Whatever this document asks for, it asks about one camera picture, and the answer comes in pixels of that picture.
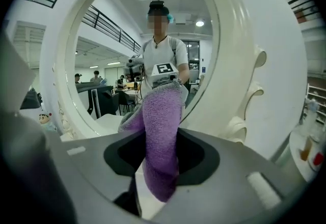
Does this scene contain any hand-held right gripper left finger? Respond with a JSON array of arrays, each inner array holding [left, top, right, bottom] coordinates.
[[62, 131, 146, 224]]

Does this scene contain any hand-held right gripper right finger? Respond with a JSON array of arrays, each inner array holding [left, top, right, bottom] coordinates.
[[152, 127, 306, 224]]

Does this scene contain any purple cloth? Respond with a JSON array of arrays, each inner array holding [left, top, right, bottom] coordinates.
[[118, 82, 186, 204]]

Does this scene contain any oval ornate mirror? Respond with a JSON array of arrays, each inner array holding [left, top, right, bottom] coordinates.
[[39, 0, 309, 160]]

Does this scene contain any white carved vanity table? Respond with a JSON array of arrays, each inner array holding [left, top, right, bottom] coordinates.
[[59, 130, 120, 143]]

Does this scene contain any cartoon figure bottle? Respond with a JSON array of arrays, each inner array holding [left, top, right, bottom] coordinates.
[[38, 110, 59, 134]]

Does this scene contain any white round side table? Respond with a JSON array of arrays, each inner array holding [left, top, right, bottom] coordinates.
[[288, 125, 326, 183]]

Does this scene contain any small red object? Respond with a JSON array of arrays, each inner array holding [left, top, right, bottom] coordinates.
[[312, 152, 326, 167]]

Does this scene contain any white shelf rack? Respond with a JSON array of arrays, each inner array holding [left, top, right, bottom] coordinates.
[[302, 82, 326, 127]]

